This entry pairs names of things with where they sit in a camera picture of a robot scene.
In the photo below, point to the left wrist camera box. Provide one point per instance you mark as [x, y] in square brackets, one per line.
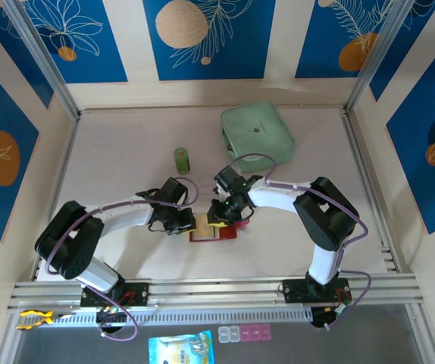
[173, 191]

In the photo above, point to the red card holder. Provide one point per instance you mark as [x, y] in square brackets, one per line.
[229, 234]

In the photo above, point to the clear pill box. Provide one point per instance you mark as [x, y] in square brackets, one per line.
[229, 334]

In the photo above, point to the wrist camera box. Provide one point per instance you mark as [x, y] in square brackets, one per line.
[227, 178]
[173, 191]

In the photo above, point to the pink pill box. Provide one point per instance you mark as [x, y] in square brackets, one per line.
[254, 333]

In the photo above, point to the blue printed packet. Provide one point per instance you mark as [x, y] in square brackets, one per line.
[181, 349]

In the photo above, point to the green cylindrical container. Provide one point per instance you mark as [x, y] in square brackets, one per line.
[182, 163]

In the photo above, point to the mint green zip pouch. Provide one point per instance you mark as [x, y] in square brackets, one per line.
[257, 129]

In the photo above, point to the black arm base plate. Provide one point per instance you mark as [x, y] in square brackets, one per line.
[293, 292]
[139, 294]

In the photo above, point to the gold credit card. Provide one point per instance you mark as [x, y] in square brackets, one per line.
[204, 227]

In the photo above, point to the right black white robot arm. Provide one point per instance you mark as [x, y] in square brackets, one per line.
[327, 220]

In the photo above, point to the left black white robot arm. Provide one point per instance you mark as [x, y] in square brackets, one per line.
[69, 242]

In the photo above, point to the aluminium mounting rail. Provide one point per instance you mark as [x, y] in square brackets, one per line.
[217, 288]

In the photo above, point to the aluminium frame post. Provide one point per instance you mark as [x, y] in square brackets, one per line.
[377, 57]
[44, 57]

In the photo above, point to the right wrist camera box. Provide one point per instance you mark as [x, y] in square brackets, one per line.
[227, 178]

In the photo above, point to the aluminium side rail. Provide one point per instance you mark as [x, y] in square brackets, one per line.
[359, 159]
[65, 159]

